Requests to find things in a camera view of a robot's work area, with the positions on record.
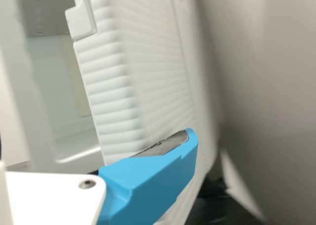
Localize white incubator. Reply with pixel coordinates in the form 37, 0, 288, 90
0, 0, 107, 173

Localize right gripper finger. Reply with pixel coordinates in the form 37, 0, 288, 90
97, 127, 199, 225

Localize incubator door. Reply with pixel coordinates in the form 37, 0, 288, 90
64, 0, 220, 183

